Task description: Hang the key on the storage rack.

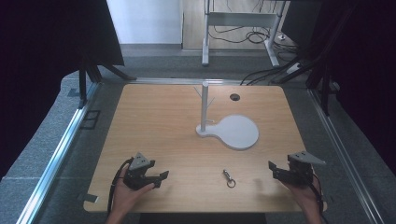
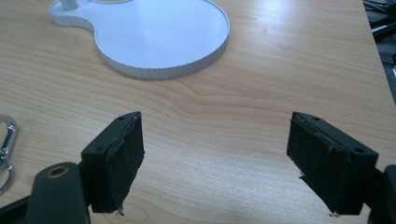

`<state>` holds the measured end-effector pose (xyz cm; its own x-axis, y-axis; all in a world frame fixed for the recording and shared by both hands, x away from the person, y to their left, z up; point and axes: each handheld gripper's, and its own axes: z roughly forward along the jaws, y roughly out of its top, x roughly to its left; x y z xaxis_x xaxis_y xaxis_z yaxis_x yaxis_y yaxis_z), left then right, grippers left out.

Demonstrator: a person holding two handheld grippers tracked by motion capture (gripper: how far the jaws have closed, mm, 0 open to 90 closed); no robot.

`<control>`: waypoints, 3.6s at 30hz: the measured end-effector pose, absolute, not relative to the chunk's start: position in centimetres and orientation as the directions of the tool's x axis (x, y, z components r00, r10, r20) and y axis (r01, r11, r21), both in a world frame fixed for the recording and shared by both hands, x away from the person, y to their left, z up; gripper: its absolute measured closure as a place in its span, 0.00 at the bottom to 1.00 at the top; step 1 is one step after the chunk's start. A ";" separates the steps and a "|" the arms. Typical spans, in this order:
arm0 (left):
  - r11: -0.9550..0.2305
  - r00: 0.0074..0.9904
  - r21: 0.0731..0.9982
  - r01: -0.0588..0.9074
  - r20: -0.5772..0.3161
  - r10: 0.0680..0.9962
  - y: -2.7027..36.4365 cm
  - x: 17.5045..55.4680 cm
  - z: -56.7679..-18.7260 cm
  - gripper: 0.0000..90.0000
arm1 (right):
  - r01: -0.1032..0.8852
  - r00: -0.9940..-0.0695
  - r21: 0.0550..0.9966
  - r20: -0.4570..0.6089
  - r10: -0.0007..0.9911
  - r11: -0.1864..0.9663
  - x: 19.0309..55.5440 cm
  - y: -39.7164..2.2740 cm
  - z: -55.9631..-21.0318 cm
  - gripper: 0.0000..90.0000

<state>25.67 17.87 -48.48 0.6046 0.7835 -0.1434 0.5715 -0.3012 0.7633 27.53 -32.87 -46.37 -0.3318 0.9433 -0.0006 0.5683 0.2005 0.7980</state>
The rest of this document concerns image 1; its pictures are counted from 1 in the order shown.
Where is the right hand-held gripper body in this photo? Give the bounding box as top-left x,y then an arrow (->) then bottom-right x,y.
287,150 -> 327,189

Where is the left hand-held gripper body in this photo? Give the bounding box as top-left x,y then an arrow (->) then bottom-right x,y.
122,151 -> 163,191

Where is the person's left hand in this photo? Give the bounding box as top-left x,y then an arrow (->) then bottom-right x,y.
111,167 -> 156,218

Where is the person's right hand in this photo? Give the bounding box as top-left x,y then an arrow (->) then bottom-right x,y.
280,176 -> 325,217

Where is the white tree-shaped jewelry stand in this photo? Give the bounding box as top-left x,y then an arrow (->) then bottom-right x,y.
192,80 -> 261,152

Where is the grey tape piece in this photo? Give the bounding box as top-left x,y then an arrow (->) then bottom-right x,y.
77,191 -> 100,203

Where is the black tripod stand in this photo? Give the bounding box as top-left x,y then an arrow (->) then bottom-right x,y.
78,56 -> 138,110
270,54 -> 332,117

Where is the white power strip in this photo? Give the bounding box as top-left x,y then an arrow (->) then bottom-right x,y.
285,63 -> 303,75

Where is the black curtain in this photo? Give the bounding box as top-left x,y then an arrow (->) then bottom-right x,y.
0,0 -> 126,182
280,0 -> 396,176

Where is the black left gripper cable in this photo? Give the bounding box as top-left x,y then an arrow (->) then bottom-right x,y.
106,157 -> 135,217

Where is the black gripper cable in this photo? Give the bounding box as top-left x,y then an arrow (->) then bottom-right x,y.
307,173 -> 330,224
106,157 -> 135,217

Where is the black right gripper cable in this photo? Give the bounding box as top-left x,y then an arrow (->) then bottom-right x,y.
307,173 -> 330,224

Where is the metal keychain with ring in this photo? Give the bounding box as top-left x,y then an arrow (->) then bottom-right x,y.
221,168 -> 237,189

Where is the aluminium rail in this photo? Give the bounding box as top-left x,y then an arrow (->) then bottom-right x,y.
124,77 -> 248,86
16,81 -> 101,224
306,88 -> 387,224

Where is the black cables to power strip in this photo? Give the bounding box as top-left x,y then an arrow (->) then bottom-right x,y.
238,60 -> 302,87

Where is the black floor cables bundle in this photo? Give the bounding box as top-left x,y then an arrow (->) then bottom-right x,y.
207,23 -> 301,63

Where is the white metal desk frame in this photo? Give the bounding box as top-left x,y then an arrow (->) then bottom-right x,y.
201,0 -> 287,68

